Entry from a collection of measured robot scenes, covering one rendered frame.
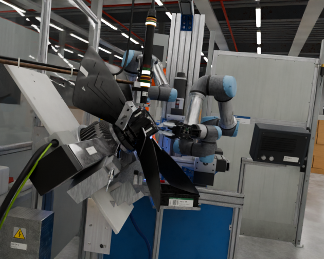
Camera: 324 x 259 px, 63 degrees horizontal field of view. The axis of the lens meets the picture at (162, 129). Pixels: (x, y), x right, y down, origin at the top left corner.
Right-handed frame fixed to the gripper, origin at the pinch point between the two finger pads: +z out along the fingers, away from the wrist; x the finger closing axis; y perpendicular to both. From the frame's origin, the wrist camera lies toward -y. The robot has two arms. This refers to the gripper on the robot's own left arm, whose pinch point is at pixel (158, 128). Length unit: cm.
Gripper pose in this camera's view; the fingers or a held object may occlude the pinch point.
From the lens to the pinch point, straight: 121.3
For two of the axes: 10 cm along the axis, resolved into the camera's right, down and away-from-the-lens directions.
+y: 5.1, 2.1, -8.4
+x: -1.6, 9.8, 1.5
